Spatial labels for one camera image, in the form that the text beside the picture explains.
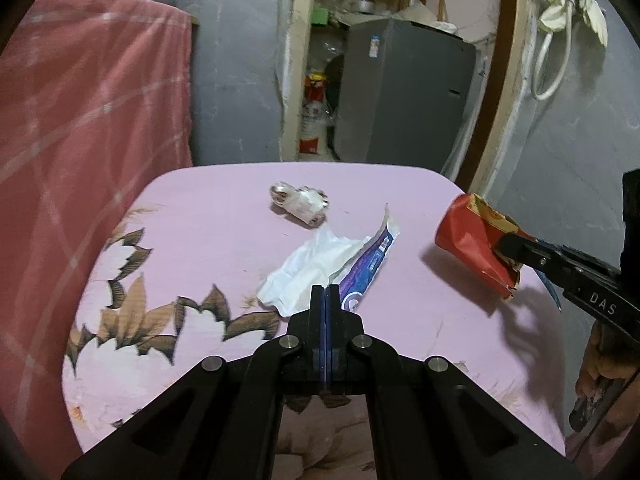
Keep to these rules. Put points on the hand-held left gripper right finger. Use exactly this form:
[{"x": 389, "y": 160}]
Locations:
[{"x": 345, "y": 360}]

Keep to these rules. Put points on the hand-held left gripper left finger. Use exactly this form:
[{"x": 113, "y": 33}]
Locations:
[{"x": 305, "y": 360}]

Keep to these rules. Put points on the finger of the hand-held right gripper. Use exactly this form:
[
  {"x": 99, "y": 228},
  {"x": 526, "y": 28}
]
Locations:
[{"x": 550, "y": 265}]

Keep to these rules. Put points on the red paper cup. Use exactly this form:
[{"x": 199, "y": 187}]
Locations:
[{"x": 465, "y": 235}]

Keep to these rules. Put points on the white tissue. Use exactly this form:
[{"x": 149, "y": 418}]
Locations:
[{"x": 310, "y": 265}]

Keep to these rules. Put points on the person's right hand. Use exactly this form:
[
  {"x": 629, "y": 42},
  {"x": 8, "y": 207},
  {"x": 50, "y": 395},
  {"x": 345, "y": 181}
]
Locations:
[{"x": 600, "y": 360}]

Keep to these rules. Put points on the white and blue plastic packet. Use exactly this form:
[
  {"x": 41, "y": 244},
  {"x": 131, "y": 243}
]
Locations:
[{"x": 372, "y": 260}]

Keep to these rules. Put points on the crumpled clear plastic wrapper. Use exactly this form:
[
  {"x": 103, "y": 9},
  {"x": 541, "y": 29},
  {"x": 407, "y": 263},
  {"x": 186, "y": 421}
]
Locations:
[{"x": 300, "y": 205}]

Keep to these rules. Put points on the pink floral tablecloth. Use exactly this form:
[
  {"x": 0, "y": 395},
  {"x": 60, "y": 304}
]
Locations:
[{"x": 225, "y": 220}]

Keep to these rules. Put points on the white hanging cloth bag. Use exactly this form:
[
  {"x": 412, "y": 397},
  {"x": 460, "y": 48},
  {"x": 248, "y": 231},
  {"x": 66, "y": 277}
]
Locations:
[{"x": 595, "y": 10}]

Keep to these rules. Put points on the grey refrigerator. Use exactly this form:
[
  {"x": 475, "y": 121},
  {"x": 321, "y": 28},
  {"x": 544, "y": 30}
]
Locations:
[{"x": 400, "y": 100}]

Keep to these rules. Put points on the white and red spray bottle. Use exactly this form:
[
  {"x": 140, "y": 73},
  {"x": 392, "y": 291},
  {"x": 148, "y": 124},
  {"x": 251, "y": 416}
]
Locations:
[{"x": 312, "y": 125}]

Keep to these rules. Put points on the metal bowl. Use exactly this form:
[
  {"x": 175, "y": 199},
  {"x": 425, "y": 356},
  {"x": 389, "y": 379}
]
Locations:
[{"x": 362, "y": 6}]

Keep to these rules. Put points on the pink plaid blanket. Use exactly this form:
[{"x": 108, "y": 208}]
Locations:
[{"x": 90, "y": 110}]

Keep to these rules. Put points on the green box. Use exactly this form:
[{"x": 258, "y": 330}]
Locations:
[{"x": 320, "y": 16}]

